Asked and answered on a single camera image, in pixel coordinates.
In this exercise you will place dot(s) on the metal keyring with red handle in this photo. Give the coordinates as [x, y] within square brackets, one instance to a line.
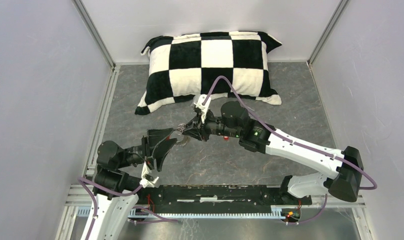
[180, 130]

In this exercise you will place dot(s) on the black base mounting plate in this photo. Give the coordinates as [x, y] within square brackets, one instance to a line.
[217, 199]

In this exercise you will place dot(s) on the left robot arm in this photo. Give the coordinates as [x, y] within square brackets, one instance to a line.
[120, 175]

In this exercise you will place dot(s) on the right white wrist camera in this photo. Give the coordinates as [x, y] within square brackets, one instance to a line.
[201, 104]

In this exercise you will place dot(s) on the black white checkered pillow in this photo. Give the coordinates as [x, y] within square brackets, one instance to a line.
[219, 64]

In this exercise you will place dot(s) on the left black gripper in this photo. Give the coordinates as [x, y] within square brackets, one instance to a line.
[156, 136]

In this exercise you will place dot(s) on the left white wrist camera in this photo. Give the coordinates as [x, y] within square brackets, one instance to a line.
[148, 178]

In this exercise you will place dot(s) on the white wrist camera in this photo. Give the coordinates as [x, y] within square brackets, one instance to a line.
[148, 178]
[201, 104]

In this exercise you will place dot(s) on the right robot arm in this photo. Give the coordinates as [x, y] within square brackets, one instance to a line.
[338, 171]

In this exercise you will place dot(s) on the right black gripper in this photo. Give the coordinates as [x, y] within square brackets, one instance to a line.
[194, 124]

